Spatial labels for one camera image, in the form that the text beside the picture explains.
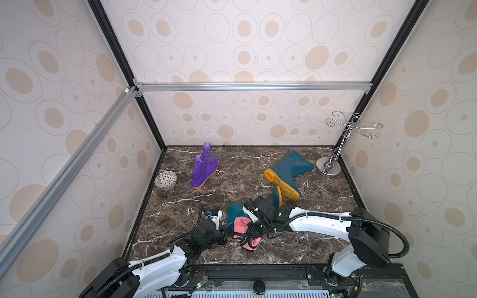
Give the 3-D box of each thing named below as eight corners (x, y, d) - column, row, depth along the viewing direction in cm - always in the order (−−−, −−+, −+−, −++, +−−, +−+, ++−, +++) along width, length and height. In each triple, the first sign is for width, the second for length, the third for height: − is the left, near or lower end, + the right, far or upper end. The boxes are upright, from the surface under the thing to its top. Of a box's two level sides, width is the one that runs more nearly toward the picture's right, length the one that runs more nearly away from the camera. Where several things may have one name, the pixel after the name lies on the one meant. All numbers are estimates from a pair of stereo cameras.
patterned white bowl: (156, 189, 102) (153, 183, 98) (161, 176, 108) (157, 170, 104) (176, 189, 102) (173, 183, 98) (179, 176, 108) (177, 170, 104)
